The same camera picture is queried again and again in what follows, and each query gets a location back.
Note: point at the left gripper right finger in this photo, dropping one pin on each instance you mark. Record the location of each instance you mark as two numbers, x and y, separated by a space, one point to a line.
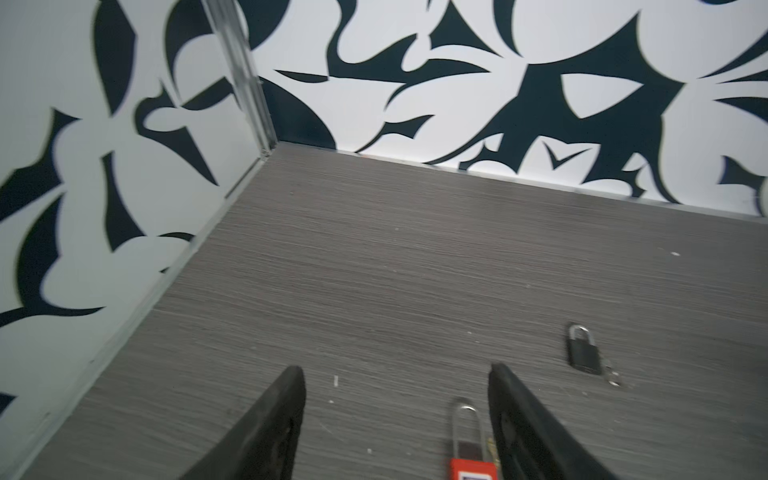
531 442

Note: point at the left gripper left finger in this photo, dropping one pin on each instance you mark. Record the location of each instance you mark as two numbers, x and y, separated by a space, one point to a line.
263 443

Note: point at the red padlock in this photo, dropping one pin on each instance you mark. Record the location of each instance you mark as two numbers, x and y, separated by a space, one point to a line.
469 458

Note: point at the black padlock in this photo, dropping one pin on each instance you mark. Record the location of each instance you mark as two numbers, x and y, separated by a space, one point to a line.
582 351

